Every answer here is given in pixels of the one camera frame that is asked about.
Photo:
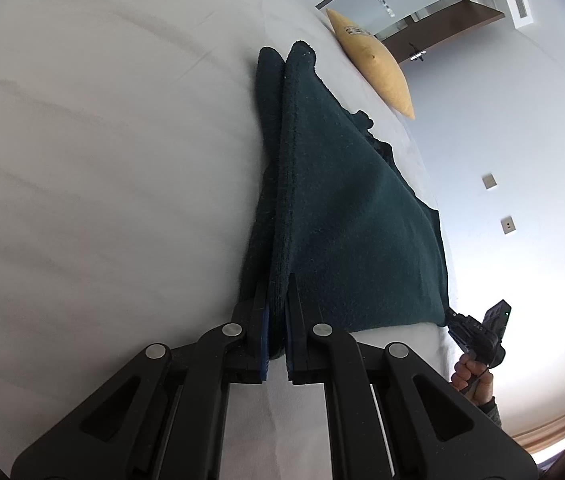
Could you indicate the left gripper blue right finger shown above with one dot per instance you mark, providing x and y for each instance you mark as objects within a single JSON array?
[{"x": 304, "y": 362}]

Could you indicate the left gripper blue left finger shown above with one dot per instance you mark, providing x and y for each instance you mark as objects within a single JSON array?
[{"x": 248, "y": 357}]

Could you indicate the dark green knitted garment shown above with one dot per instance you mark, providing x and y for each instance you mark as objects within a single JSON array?
[{"x": 335, "y": 217}]

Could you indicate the person's right hand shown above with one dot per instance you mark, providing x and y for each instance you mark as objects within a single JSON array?
[{"x": 476, "y": 377}]

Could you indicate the white bed sheet mattress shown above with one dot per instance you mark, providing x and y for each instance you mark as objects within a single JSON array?
[{"x": 130, "y": 165}]

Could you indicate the yellow throw pillow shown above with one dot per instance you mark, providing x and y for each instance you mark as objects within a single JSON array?
[{"x": 375, "y": 63}]

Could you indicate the dark brown wooden door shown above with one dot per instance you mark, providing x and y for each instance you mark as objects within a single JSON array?
[{"x": 410, "y": 38}]

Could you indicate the lower beige wall socket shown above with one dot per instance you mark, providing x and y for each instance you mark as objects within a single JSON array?
[{"x": 508, "y": 225}]

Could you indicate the upper beige wall switch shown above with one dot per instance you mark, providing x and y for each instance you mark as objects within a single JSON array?
[{"x": 489, "y": 181}]

